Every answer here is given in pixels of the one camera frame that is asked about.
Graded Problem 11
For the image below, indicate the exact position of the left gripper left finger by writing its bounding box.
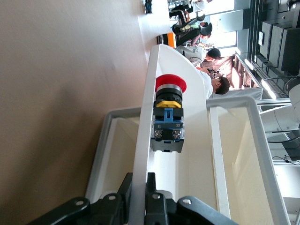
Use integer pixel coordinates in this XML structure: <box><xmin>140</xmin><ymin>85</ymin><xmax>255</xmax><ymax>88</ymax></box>
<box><xmin>27</xmin><ymin>172</ymin><xmax>134</xmax><ymax>225</ymax></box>

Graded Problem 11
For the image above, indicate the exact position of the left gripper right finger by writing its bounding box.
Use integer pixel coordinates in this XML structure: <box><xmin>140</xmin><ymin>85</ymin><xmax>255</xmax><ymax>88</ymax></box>
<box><xmin>144</xmin><ymin>172</ymin><xmax>238</xmax><ymax>225</ymax></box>

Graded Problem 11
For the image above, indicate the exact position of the red emergency stop button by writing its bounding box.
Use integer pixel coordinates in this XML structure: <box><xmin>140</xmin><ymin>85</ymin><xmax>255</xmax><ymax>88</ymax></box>
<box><xmin>150</xmin><ymin>74</ymin><xmax>188</xmax><ymax>154</ymax></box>

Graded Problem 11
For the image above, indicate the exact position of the dark haired person white shirt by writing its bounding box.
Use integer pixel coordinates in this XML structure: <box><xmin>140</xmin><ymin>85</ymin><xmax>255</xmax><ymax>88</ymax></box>
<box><xmin>196</xmin><ymin>69</ymin><xmax>231</xmax><ymax>99</ymax></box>

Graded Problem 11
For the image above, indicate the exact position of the dark haired person grey shirt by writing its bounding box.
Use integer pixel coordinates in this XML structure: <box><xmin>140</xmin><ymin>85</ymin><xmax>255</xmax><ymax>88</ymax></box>
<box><xmin>176</xmin><ymin>45</ymin><xmax>222</xmax><ymax>68</ymax></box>

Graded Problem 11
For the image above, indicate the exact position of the black office chair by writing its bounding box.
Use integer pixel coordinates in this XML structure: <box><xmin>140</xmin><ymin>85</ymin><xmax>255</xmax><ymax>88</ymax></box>
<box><xmin>169</xmin><ymin>4</ymin><xmax>213</xmax><ymax>47</ymax></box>

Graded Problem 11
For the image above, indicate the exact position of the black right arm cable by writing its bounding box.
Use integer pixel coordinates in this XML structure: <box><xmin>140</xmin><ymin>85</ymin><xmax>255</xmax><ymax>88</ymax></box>
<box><xmin>266</xmin><ymin>128</ymin><xmax>300</xmax><ymax>165</ymax></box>

